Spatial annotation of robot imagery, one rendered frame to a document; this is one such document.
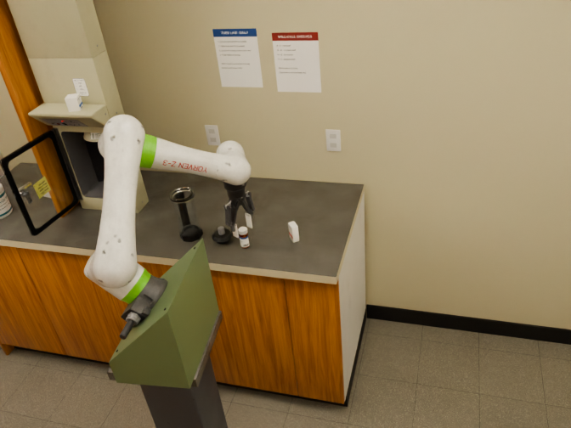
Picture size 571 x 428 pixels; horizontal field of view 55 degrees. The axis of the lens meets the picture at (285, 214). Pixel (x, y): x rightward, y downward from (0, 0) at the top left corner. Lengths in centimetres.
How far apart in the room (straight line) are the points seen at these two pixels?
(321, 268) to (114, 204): 91
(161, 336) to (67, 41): 132
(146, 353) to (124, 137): 67
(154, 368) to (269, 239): 84
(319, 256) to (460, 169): 82
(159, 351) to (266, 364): 104
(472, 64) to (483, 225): 82
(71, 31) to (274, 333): 153
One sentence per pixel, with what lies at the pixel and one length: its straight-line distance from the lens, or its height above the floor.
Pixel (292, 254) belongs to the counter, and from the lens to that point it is 230.
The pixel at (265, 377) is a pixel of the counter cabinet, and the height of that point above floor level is 20.
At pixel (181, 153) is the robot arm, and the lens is 193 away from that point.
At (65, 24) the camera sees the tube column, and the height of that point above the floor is 185.
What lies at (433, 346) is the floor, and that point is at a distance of 321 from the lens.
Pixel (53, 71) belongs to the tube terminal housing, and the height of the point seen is 165.
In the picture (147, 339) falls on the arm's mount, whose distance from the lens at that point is 175.
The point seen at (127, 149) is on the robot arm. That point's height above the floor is 165.
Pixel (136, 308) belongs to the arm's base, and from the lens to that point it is 183.
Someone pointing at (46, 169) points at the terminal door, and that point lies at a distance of 272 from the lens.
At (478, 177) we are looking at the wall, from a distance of 270.
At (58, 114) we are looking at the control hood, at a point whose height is 151.
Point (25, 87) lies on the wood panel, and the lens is 270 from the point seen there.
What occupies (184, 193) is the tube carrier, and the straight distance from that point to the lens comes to 243.
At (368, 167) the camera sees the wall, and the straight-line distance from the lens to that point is 271.
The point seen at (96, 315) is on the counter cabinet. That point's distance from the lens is 299.
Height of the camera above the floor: 237
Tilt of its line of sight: 34 degrees down
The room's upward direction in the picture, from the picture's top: 6 degrees counter-clockwise
